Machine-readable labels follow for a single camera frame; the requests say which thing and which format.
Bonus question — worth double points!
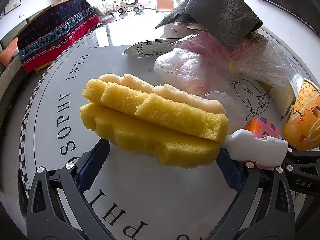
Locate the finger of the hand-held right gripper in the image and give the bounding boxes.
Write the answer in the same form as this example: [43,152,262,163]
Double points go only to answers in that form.
[281,149,320,197]

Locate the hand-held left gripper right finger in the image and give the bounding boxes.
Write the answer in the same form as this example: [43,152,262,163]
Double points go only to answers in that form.
[210,148,297,240]

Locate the colourful toy block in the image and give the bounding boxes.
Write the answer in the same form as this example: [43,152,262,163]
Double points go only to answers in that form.
[243,117,282,170]

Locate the white barcode packet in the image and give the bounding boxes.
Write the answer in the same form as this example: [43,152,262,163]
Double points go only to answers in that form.
[124,39,180,58]

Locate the crumpled white plastic bag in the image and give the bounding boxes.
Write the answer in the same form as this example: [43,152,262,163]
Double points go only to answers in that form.
[164,22,200,39]

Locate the pink rubber band bag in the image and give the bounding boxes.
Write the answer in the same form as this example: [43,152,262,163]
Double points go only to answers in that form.
[172,33,303,88]

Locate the bench with patterned blanket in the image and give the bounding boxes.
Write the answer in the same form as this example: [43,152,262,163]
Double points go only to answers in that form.
[17,0,100,73]

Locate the grey felt cloth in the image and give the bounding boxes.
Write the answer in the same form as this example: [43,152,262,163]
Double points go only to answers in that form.
[155,0,263,52]

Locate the framed wall picture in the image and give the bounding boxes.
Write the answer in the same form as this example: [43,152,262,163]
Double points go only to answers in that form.
[5,0,22,14]

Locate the wooden bench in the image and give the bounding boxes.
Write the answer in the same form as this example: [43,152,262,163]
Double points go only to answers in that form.
[32,60,54,73]

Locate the patterned floor cushion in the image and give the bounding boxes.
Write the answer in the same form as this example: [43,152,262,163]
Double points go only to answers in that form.
[94,1,118,17]

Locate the white ride-on toy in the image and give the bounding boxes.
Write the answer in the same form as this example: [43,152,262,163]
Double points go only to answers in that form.
[117,0,145,14]

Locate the orange cushion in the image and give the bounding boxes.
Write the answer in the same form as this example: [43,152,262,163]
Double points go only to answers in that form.
[0,39,19,65]

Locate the yellow sponge brush white handle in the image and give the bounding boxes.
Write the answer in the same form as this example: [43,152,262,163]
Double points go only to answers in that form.
[79,74,289,169]

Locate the black television screen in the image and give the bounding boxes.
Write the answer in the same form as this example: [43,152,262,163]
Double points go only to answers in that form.
[250,0,320,38]

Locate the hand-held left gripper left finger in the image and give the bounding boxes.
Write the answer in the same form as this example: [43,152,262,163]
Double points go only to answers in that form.
[26,137,112,240]

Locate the thin clear plastic bag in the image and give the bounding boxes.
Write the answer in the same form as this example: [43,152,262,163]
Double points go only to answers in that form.
[202,90,247,128]

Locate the yellow orange paper cup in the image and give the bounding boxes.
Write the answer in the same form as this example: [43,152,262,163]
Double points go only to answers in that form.
[283,79,320,152]

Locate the grey sofa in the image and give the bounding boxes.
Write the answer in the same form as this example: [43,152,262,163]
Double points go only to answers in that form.
[0,17,28,80]

